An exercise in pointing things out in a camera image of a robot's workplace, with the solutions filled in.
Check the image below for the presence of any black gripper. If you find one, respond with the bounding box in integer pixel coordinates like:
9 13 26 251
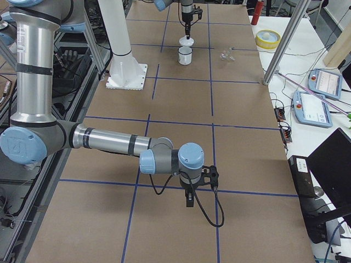
180 3 203 39

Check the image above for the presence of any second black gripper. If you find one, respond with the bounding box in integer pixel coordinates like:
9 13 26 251
179 165 219 207

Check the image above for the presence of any white round cup lid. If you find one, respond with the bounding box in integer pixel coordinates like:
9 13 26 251
179 36 194 47

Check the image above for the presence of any clear plastic funnel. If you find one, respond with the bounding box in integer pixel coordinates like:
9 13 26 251
220 47 235 62

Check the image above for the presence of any white enamel cup blue rim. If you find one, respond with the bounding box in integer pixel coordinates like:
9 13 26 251
178 46 193 65

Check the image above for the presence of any red cylinder bottle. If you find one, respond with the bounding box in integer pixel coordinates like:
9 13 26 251
251 0 264 25

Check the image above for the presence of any yellow tape roll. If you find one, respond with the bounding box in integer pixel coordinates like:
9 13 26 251
255 30 281 50

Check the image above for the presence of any orange connector box near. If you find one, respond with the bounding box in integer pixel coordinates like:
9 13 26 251
280 126 292 143

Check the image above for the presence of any orange connector box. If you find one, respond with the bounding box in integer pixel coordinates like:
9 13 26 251
274 107 286 122
280 126 292 143

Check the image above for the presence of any black box device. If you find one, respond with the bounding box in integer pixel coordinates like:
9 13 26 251
288 155 325 198

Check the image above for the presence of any orange connector box far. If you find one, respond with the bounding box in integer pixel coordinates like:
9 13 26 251
274 107 286 122

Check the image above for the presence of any black monitor on stand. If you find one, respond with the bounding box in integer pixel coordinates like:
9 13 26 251
303 128 350 244

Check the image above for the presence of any near blue teach pendant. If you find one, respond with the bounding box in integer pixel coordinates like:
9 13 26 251
293 91 333 128

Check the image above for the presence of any blue teach pendant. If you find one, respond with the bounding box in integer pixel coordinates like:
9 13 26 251
308 69 342 100
293 91 333 128

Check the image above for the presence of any far blue teach pendant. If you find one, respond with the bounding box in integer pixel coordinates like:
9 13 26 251
308 69 342 100

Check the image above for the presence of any wooden beam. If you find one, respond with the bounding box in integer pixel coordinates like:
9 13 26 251
323 23 351 67

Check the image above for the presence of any grabber stick green tip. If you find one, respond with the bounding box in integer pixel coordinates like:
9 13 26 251
276 71 350 122

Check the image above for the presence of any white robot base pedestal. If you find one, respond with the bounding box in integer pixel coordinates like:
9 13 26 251
98 0 148 90

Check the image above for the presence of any aluminium frame post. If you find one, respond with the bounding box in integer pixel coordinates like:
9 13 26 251
263 0 311 85

